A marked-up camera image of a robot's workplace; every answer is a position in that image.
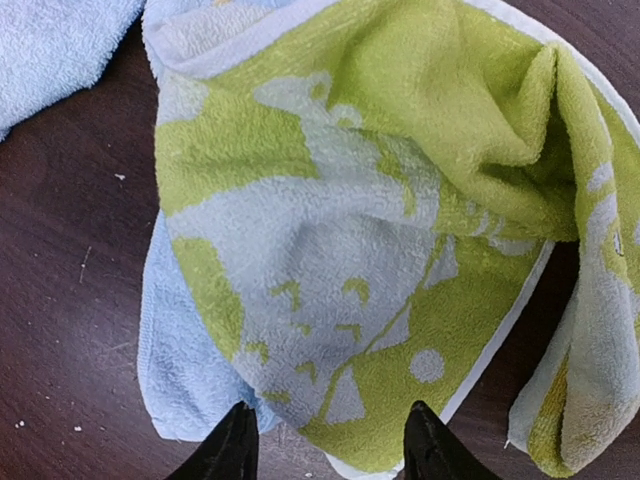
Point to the green white patterned towel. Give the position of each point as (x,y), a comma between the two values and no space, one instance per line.
(357,201)

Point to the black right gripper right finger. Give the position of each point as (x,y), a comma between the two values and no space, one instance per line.
(432,451)

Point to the light blue towel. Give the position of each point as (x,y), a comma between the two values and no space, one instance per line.
(51,49)

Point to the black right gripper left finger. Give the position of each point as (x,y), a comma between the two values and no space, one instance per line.
(229,452)

